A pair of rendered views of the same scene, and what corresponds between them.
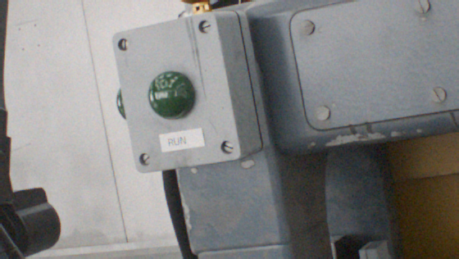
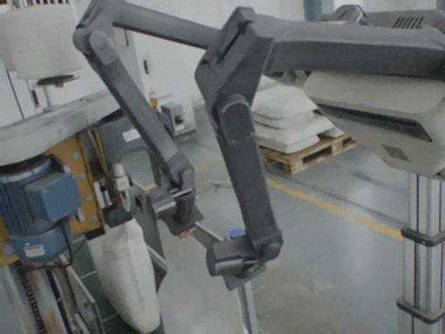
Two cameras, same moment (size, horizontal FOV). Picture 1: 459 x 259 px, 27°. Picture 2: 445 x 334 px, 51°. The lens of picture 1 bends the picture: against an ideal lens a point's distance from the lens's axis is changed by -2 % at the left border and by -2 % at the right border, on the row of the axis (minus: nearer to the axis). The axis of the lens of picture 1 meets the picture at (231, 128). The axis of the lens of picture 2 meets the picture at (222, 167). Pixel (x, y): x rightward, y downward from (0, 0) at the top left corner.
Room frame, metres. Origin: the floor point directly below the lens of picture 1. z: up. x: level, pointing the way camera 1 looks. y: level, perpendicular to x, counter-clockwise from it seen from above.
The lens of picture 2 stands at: (1.79, 0.97, 1.68)
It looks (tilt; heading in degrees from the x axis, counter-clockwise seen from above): 22 degrees down; 214
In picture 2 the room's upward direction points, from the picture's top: 9 degrees counter-clockwise
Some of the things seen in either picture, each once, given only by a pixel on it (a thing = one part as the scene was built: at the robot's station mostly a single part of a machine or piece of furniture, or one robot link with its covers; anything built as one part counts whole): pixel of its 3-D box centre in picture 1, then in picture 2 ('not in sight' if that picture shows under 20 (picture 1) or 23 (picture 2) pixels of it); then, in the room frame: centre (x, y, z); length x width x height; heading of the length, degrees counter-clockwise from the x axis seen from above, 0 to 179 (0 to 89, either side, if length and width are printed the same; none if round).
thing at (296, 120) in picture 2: not in sight; (277, 114); (-2.09, -0.90, 0.44); 0.66 x 0.42 x 0.14; 58
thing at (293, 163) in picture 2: not in sight; (306, 139); (-2.40, -0.76, 0.07); 1.20 x 0.82 x 0.14; 156
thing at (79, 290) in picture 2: not in sight; (67, 283); (0.74, -0.67, 0.54); 1.05 x 0.02 x 0.41; 64
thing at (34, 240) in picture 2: not in sight; (33, 210); (1.15, -0.06, 1.21); 0.15 x 0.15 x 0.25
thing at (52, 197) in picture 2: not in sight; (55, 200); (1.15, 0.04, 1.25); 0.10 x 0.08 x 0.12; 179
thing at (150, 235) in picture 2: not in sight; (171, 237); (0.25, -0.43, 0.54); 1.05 x 0.02 x 0.41; 64
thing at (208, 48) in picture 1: (190, 91); (173, 117); (0.62, 0.02, 1.29); 0.08 x 0.05 x 0.09; 64
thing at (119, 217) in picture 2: not in sight; (116, 214); (0.86, -0.09, 1.04); 0.08 x 0.06 x 0.05; 154
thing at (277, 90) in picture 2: not in sight; (266, 98); (-2.21, -1.07, 0.56); 0.66 x 0.43 x 0.15; 151
